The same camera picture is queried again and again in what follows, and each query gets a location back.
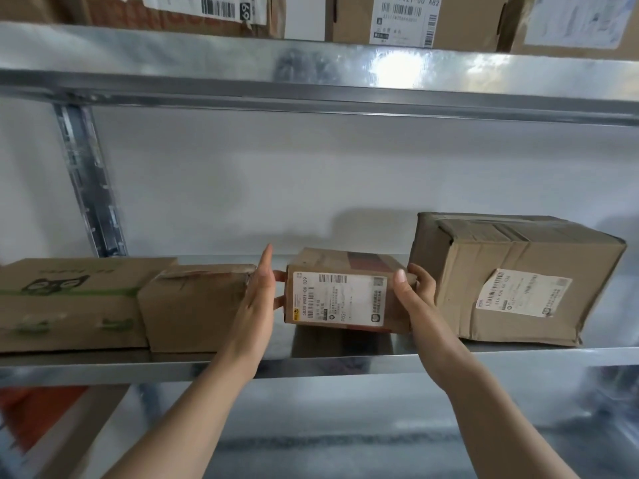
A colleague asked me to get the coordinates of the person's right hand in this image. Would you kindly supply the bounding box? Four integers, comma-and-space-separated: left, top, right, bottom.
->
393, 263, 473, 393

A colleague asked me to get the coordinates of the person's left hand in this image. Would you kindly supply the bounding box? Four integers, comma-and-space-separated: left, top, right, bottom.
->
217, 243, 290, 381

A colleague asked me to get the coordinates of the small box with white label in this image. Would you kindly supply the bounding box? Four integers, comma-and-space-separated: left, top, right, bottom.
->
137, 263, 258, 355

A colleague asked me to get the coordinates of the large cardboard box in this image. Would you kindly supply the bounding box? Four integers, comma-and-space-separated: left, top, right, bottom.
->
408, 212, 628, 349

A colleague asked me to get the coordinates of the Royalstar red-black box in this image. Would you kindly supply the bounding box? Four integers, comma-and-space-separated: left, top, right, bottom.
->
283, 247, 418, 335

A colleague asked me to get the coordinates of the green cat logo box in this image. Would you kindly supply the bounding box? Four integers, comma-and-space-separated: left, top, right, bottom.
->
0, 257, 180, 355

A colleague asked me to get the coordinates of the metal shelving rack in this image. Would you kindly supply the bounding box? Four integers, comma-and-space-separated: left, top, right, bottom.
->
0, 19, 639, 479

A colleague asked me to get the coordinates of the slim box with yellow-striped label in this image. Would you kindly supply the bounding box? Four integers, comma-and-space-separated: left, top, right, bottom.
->
325, 0, 511, 53

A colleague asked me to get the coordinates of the red printed box 8077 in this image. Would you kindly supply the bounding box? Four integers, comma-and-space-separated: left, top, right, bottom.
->
69, 0, 287, 40

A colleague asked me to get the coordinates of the slim box with blue-edged label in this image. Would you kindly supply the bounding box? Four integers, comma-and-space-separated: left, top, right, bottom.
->
499, 0, 639, 62

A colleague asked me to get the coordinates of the person's left forearm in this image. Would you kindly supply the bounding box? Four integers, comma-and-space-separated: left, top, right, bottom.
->
105, 351, 258, 479

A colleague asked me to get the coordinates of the person's right forearm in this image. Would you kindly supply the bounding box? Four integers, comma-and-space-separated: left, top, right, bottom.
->
439, 361, 580, 479

